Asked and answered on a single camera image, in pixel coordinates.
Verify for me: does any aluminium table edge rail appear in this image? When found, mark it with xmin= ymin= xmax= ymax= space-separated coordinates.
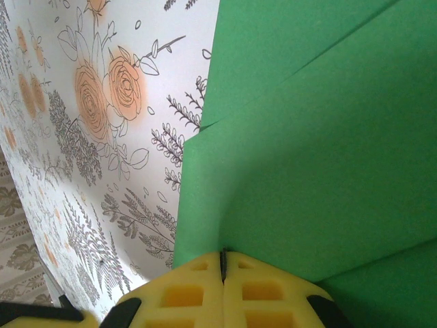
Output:
xmin=40 ymin=256 xmax=69 ymax=307

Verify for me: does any floral patterned table cover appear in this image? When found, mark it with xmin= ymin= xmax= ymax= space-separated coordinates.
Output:
xmin=0 ymin=0 xmax=223 ymax=322

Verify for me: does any green paper sheet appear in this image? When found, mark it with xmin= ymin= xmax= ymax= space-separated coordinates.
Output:
xmin=172 ymin=0 xmax=437 ymax=328

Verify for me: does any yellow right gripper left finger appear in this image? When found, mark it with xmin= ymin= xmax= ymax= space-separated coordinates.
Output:
xmin=98 ymin=251 xmax=225 ymax=328

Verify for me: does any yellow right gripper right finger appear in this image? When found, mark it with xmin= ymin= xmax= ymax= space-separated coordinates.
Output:
xmin=223 ymin=251 xmax=356 ymax=328

